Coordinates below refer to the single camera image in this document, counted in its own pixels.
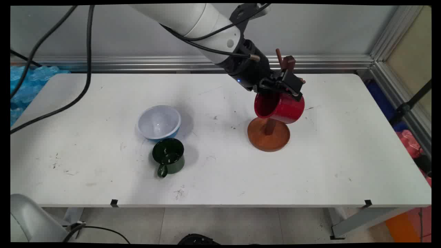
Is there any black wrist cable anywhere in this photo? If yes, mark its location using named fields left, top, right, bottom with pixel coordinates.
left=159, top=3, right=271, bottom=62

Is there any wooden mug tree stand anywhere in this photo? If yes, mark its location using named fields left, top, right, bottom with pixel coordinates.
left=247, top=48, right=306, bottom=153

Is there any pink red plastic bag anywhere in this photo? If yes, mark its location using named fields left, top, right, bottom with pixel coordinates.
left=396, top=130, right=432, bottom=186

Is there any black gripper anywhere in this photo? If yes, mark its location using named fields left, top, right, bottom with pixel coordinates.
left=219, top=39, right=305, bottom=101

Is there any thick black hanging cable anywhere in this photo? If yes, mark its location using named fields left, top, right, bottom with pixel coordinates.
left=10, top=5, right=78, bottom=99
left=10, top=5, right=95, bottom=135

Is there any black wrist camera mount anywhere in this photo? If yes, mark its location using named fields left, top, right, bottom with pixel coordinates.
left=229, top=3, right=271, bottom=22

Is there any red ceramic mug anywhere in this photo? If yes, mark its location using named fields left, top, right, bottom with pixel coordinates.
left=254, top=90, right=306, bottom=124

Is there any black tripod pole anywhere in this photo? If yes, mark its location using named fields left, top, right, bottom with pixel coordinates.
left=389, top=79, right=432, bottom=126

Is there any thin black rod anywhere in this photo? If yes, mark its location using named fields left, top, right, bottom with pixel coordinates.
left=10, top=50, right=42, bottom=67

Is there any short aluminium frame rail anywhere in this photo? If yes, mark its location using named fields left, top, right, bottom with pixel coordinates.
left=357, top=5, right=432, bottom=159

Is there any long aluminium frame rail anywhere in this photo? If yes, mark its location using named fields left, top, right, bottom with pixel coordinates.
left=10, top=55, right=374, bottom=73

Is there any black base cable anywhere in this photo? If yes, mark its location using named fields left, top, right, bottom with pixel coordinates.
left=62, top=222, right=131, bottom=244

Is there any blue plastic bubble wrap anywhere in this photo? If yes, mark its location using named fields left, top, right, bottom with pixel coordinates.
left=10, top=65, right=71, bottom=126

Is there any grey table leg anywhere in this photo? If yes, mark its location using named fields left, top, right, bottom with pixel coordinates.
left=327, top=207, right=414, bottom=240
left=64, top=207, right=85, bottom=226

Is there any orange box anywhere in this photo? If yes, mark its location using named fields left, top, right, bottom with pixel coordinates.
left=384, top=207, right=432, bottom=243

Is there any white bowl blue outside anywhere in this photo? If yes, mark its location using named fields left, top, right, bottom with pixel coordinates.
left=136, top=105, right=182, bottom=141

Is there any black rounded object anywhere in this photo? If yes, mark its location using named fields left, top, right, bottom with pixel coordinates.
left=177, top=234, right=221, bottom=245

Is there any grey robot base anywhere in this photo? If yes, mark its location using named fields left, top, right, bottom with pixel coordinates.
left=10, top=194, right=69, bottom=243

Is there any blue plastic sheet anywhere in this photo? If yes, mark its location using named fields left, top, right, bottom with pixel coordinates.
left=365, top=80, right=409, bottom=133

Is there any dark green enamel mug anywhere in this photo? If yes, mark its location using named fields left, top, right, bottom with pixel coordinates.
left=152, top=138, right=185, bottom=178

